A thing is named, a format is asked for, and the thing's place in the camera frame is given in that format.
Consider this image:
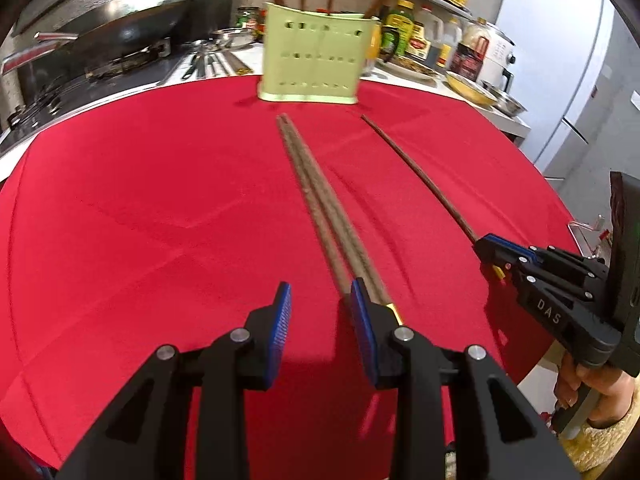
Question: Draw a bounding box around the white jug dark sauce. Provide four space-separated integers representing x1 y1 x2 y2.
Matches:
405 6 444 68

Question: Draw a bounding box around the white rice cooker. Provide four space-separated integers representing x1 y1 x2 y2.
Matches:
462 18 515 91

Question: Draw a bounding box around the person right hand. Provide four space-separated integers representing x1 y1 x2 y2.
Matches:
554 352 636 429

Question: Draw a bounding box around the steel bowl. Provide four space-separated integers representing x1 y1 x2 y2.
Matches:
483 81 527 118

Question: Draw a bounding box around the yellow bowl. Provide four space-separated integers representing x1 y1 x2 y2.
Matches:
446 72 497 107

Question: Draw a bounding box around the red table cloth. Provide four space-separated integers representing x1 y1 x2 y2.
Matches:
1 76 575 479

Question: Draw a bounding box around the black wok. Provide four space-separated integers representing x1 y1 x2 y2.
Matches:
67 1 190 64

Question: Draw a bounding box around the white refrigerator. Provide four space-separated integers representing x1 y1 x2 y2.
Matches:
497 0 613 171

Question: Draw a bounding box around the green label bottle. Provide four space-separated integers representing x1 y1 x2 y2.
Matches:
380 0 414 61

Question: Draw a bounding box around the plate with food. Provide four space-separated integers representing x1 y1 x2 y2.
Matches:
375 56 442 84

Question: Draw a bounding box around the green plastic utensil holder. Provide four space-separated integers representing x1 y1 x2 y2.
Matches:
257 2 378 105

